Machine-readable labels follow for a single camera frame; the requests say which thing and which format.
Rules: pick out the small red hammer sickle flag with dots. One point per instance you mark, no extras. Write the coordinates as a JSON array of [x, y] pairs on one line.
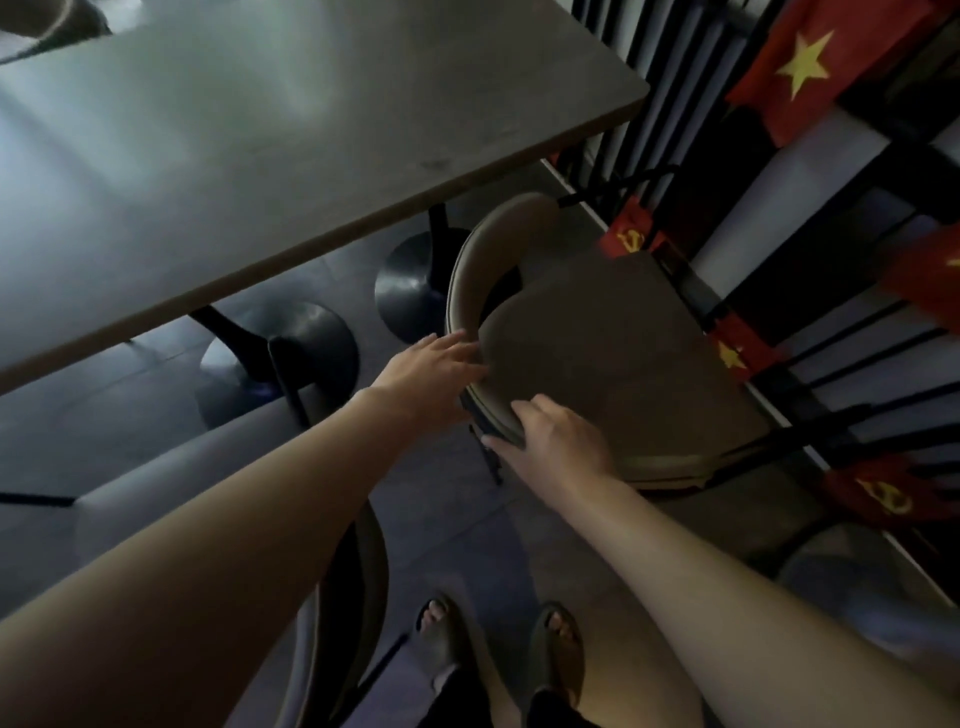
[[881, 491], [628, 234]]

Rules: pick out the dark right sandal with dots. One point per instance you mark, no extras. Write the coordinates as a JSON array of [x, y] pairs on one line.
[[556, 649]]

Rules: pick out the black shorts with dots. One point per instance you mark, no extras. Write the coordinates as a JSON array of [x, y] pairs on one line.
[[480, 709]]

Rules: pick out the grey cushioned chair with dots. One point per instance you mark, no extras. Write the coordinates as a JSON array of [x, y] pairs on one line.
[[862, 592], [187, 465]]

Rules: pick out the black metal railing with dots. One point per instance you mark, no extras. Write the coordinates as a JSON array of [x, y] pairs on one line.
[[757, 296]]

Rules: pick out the person's left hand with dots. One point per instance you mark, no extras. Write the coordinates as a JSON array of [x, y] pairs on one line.
[[424, 379]]

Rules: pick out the black round table pedestal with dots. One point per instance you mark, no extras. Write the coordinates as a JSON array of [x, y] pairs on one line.
[[412, 289], [315, 352]]

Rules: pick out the small red star flag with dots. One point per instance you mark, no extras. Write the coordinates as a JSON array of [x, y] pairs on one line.
[[739, 351]]

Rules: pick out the large red star flag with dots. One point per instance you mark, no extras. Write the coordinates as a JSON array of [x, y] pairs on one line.
[[817, 67]]

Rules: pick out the dark left sandal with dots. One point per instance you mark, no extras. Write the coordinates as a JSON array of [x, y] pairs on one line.
[[441, 641]]

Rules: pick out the person's right forearm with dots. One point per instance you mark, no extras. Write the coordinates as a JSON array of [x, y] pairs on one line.
[[735, 622]]

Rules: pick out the person's left fingers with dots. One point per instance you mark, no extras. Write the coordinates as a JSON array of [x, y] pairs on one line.
[[459, 358]]

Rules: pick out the dark sandal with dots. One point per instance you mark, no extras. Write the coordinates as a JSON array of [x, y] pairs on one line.
[[441, 641], [556, 649]]

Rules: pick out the brown cushioned chair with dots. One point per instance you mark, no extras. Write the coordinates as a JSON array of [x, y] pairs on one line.
[[615, 352]]

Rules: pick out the person's right thumb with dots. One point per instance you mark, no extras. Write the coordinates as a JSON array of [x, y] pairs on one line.
[[504, 450]]

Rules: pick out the person's left forearm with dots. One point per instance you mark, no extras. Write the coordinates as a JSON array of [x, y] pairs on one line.
[[210, 555]]

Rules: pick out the person's right hand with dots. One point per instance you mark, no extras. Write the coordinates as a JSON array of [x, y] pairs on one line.
[[562, 454]]

